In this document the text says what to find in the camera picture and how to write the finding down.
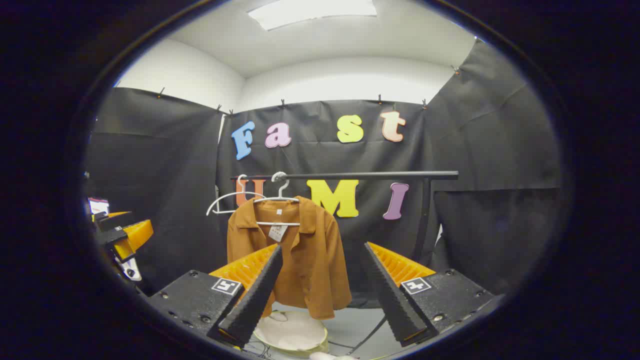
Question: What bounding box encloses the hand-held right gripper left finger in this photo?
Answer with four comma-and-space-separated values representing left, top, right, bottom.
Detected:
147, 243, 284, 349

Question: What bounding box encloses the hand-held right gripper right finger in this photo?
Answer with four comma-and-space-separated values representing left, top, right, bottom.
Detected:
363, 242, 496, 347

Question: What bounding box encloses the brown shirt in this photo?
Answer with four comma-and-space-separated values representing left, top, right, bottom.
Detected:
226, 195, 353, 321

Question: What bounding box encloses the white clothes hanger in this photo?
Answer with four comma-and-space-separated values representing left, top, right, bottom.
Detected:
252, 171, 302, 227
206, 174, 267, 217

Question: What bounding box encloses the black clothes rack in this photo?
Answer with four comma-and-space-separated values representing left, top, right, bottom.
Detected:
231, 171, 459, 266

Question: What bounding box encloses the ceiling light panel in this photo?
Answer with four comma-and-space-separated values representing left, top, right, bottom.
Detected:
247, 0, 378, 32

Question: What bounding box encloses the black floor cable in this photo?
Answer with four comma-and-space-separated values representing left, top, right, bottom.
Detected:
345, 314, 390, 355

